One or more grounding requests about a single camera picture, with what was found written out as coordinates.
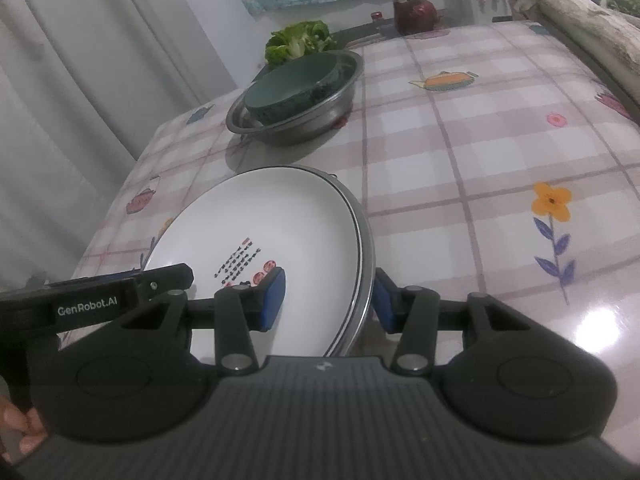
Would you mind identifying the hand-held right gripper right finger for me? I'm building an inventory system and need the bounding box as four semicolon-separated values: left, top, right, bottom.
372;267;577;375

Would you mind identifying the person's left hand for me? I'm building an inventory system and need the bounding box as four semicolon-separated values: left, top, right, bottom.
0;394;49;467

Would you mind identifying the white curtain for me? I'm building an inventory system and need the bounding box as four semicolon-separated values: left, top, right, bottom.
0;0;237;292

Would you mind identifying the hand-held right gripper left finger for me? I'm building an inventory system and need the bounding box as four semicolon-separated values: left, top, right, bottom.
62;266;289;372

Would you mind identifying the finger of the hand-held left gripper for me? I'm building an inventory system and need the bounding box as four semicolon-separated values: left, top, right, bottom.
134;262;195;307

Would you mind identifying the large steel plate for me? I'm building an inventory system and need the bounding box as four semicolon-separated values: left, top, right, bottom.
250;165;376;356
280;166;377;358

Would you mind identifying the dark green bowl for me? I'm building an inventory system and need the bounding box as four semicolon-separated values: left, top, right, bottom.
244;54;342;124

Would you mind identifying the white rolled mat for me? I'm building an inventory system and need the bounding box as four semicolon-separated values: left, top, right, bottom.
487;0;640;80

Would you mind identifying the white printed plate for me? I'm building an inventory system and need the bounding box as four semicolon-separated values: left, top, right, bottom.
140;169;362;356

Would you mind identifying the small steel bowl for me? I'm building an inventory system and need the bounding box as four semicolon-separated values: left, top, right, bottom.
229;51;362;131
226;50;365;147

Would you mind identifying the green lettuce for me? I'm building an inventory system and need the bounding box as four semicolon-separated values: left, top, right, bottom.
265;20;337;67

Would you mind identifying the pink checked tablecloth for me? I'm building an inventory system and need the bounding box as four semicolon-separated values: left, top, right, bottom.
72;20;640;442

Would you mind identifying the dark red pot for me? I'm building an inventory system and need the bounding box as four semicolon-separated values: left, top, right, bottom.
392;0;442;37

